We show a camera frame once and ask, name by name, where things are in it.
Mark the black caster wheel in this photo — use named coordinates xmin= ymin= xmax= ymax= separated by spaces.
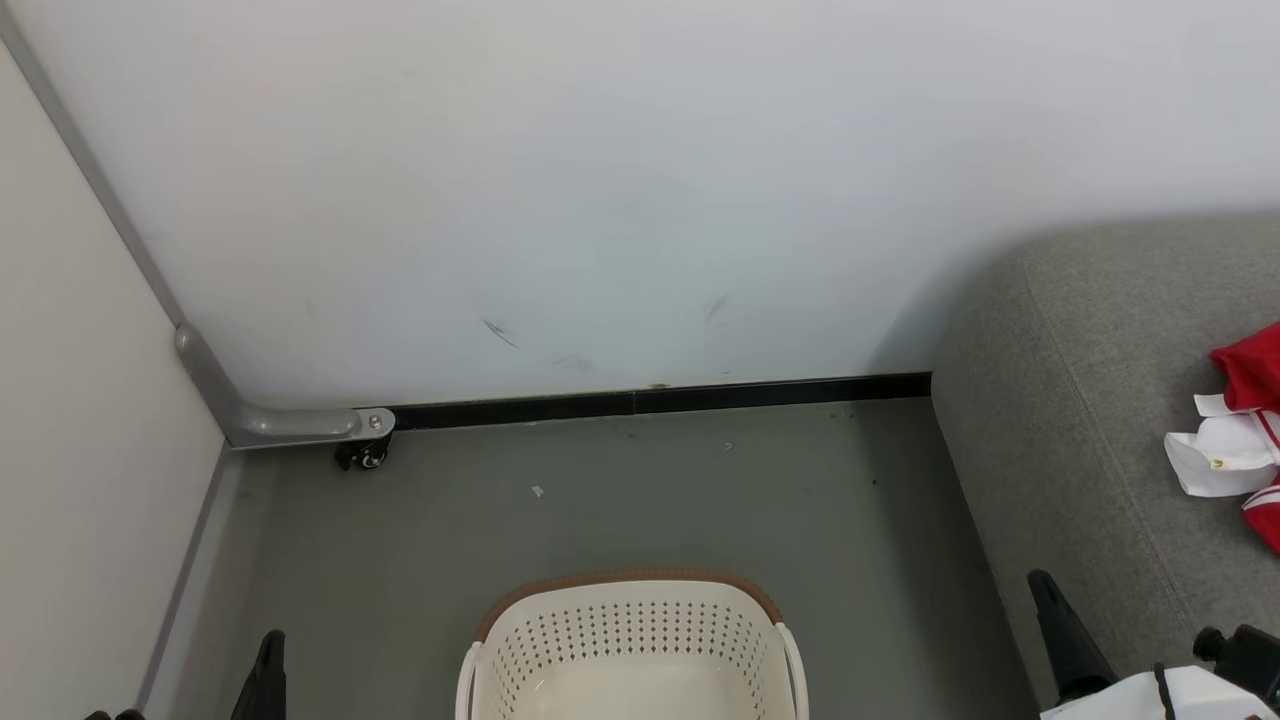
xmin=334 ymin=436 xmax=391 ymax=472

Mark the grey metal partition foot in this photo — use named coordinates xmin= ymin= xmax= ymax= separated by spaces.
xmin=175 ymin=322 xmax=397 ymax=449

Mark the black baseboard strip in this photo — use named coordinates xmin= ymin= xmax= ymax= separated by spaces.
xmin=392 ymin=372 xmax=933 ymax=432

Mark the red and white jacket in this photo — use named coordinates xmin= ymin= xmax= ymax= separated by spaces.
xmin=1163 ymin=320 xmax=1280 ymax=556

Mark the white perforated laundry basket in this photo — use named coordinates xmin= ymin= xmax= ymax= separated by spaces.
xmin=455 ymin=570 xmax=809 ymax=720

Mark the grey fabric sofa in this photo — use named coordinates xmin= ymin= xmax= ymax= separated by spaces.
xmin=930 ymin=210 xmax=1280 ymax=720

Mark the grey partition frame post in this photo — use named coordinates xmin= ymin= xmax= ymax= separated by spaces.
xmin=0 ymin=5 xmax=186 ymax=331

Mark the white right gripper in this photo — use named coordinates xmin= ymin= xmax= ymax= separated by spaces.
xmin=1027 ymin=570 xmax=1280 ymax=720

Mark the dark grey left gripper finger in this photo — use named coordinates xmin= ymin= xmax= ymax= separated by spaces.
xmin=232 ymin=630 xmax=287 ymax=720

